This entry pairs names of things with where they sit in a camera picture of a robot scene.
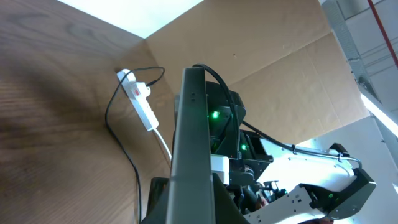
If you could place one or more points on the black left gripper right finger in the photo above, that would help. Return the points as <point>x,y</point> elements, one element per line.
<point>226,211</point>

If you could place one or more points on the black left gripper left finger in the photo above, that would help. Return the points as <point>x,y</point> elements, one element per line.
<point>157,201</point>

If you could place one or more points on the silver smartphone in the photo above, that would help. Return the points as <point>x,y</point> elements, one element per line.
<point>191,188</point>

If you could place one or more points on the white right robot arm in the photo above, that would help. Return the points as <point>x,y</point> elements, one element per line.
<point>272,182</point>

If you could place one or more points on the white power strip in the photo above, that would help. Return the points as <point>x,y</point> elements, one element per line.
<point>138,93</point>

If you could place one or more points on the cardboard box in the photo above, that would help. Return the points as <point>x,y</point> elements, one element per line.
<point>280,56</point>

